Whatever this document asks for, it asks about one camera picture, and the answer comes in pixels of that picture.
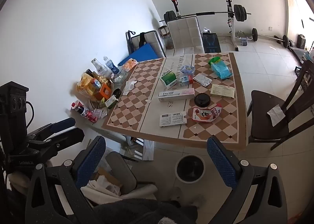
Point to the orange box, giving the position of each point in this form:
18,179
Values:
104,91

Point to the blue printed packet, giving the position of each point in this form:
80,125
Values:
187,69

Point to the white barcode box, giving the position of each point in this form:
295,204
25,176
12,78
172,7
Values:
171,119

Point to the white barbell rack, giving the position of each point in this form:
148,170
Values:
230,8

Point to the brown cardboard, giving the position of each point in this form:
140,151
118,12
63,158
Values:
109,177

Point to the round white trash bin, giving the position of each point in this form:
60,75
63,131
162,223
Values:
190,181

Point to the black heater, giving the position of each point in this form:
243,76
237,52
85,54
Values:
301,41

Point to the silver blister pack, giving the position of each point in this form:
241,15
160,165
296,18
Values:
202,79

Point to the yellow snack bag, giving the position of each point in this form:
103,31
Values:
84,85

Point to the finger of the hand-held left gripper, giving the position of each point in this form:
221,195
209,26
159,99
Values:
72,136
64,123

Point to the long pink white toothpaste box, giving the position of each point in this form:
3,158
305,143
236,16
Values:
175,94

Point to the small blue white carton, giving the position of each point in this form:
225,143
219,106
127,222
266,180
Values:
185,81

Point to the green and white box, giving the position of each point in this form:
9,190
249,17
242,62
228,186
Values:
168,79

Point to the red snack packet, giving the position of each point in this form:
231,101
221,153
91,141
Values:
206,114

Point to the white folded cardboard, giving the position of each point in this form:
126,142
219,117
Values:
148,150

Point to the small green carton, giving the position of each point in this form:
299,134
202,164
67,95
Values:
111,102

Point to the crumpled white paper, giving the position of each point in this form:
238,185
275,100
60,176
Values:
128,86

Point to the blue folded mat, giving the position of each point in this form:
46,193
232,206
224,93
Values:
142,53

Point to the barbell with black plates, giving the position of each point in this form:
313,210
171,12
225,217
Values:
208,13

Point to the beige padded chair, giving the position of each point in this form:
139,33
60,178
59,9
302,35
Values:
184,32

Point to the red label cola bottle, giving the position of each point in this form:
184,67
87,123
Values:
83,111

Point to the brown wooden stool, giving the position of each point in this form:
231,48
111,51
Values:
164,31

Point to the dark wooden chair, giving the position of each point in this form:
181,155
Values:
265,106

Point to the blue packet with green top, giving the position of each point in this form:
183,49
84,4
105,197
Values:
222,70

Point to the black cup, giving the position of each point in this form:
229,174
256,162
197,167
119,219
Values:
117,92

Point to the clear glass bottle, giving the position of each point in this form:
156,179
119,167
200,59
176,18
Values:
96,65

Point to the white tissue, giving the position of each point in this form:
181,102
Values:
276,115

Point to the person's black fleece pants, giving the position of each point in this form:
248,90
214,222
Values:
137,211

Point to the white cloth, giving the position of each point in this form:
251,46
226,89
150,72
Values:
137,192

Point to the orange packet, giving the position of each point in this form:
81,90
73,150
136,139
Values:
129,64

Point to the ab wheel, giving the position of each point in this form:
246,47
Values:
244,41

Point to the black round lid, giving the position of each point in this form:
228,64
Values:
202,99

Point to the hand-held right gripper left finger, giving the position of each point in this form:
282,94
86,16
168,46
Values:
90,161

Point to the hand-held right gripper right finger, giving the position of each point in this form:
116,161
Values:
220,162

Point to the blue label plastic bottle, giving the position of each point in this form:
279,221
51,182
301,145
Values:
111,67

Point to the crumpled clear wrapper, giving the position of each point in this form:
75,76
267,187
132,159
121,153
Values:
100,113

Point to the checkered dining table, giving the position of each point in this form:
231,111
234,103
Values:
137,106

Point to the clear plastic bag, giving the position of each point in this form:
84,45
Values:
105,186

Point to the pale yellow flat box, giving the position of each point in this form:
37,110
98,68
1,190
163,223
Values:
222,90

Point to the small barbell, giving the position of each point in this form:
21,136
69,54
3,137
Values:
255,34

